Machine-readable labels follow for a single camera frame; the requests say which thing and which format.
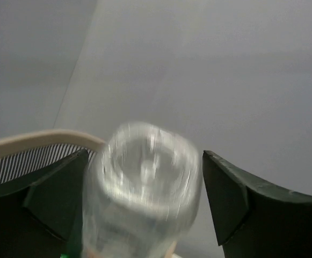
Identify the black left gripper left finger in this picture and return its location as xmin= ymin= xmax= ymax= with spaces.
xmin=0 ymin=149 xmax=89 ymax=257

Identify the grey mesh waste bin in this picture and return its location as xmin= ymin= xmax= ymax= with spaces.
xmin=0 ymin=129 xmax=104 ymax=184

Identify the white blue label bottle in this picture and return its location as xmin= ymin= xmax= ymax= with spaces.
xmin=82 ymin=122 xmax=202 ymax=257

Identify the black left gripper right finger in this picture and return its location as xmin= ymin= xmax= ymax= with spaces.
xmin=202 ymin=150 xmax=312 ymax=257

